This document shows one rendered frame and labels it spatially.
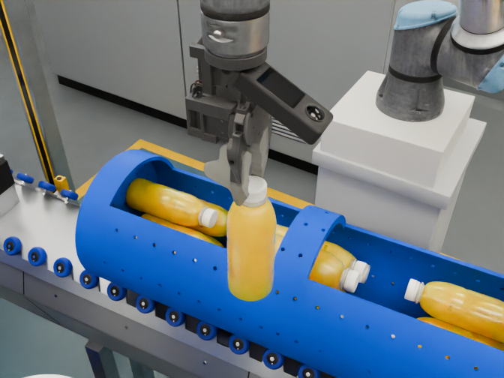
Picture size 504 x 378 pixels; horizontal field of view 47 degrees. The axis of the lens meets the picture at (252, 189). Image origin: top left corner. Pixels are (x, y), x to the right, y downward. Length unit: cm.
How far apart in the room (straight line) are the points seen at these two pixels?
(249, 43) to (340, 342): 54
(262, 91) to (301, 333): 49
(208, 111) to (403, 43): 65
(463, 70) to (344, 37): 142
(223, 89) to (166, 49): 249
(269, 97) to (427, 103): 70
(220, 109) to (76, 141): 280
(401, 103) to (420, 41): 14
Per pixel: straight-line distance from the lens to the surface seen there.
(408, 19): 123
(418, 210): 133
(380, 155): 127
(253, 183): 76
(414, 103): 129
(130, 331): 134
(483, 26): 113
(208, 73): 68
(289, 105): 64
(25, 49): 172
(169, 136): 337
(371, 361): 99
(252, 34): 63
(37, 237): 152
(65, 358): 242
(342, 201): 140
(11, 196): 161
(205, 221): 119
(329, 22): 258
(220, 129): 69
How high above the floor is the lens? 195
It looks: 41 degrees down
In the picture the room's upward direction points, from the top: straight up
